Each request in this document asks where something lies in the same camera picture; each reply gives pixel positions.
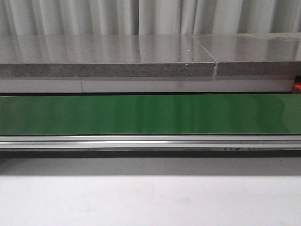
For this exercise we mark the white curtain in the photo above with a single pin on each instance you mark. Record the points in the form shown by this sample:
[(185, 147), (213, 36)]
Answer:
[(125, 17)]

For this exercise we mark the grey stone counter slab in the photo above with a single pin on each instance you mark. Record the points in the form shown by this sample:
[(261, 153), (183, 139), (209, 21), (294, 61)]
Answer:
[(103, 56)]

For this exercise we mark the grey stone slab right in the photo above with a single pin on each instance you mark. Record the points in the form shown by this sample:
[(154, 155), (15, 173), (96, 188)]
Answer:
[(275, 54)]

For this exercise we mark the aluminium conveyor frame rail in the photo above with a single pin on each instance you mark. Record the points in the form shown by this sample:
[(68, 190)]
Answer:
[(152, 142)]

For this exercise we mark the green conveyor belt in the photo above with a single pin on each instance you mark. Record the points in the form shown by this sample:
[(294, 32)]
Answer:
[(151, 114)]

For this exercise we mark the red object at right edge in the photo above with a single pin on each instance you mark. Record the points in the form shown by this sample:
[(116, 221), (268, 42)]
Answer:
[(297, 87)]

